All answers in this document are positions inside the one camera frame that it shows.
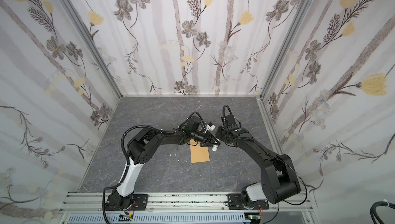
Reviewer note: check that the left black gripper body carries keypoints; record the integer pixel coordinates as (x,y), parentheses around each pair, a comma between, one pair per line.
(207,138)

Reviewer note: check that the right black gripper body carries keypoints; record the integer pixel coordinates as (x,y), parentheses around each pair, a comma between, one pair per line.
(225,134)

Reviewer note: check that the brown kraft envelope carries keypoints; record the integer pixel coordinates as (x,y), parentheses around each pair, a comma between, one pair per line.
(198,153)

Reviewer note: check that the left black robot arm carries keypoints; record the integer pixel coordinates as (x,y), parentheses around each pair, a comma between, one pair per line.
(140,143)

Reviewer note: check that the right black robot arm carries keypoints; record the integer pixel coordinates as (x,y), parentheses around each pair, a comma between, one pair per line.
(279,181)

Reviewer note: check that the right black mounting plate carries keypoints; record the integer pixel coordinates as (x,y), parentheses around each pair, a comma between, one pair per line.
(240,201)

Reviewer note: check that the black mounting plate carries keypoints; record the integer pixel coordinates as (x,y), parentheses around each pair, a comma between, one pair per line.
(136,202)
(240,201)

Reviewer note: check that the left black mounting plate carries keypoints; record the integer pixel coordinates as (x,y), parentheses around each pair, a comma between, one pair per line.
(136,202)

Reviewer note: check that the white perforated cable duct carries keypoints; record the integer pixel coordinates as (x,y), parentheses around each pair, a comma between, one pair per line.
(179,218)

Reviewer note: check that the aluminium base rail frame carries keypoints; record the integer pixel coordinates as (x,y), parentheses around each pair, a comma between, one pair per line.
(296,210)

